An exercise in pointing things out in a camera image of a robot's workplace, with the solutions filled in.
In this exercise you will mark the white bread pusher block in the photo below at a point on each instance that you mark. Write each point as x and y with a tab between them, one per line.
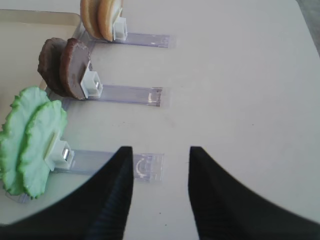
119	27

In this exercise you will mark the cream rectangular tray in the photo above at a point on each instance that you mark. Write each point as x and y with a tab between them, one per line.
22	35

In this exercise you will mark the white lettuce pusher block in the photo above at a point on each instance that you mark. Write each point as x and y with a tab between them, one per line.
59	154

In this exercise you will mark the clear lettuce rail holder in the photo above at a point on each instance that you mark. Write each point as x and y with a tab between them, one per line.
147	167

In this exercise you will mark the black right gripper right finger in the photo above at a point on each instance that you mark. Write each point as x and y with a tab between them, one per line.
225	209

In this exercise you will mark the front tan bread slice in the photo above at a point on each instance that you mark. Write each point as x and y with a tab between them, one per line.
108	11

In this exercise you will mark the brown meat patty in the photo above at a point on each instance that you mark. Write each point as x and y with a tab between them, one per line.
74	60
49	61

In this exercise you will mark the rear tan bread slice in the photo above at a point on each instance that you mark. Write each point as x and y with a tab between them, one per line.
89	16

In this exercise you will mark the clear bread rail holder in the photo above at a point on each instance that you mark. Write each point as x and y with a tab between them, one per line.
148	40

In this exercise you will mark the green lettuce leaf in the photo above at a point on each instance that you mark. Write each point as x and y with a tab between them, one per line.
48	120
24	106

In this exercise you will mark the front green lettuce leaf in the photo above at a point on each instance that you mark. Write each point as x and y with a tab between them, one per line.
48	120

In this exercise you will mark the tan bread slice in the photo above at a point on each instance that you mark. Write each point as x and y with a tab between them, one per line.
89	16
108	11

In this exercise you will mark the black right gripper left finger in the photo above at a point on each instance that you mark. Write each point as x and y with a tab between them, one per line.
97	210

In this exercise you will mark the white patty pusher block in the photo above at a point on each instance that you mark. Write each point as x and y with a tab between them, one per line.
91	84

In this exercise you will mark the rear green lettuce leaf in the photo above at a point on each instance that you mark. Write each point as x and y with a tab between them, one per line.
24	106

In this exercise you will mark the front brown meat patty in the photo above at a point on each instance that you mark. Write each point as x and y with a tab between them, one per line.
74	60

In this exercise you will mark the rear brown meat patty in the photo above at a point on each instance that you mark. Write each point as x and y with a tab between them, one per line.
49	61

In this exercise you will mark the clear patty rail holder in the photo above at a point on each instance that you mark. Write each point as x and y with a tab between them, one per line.
149	96

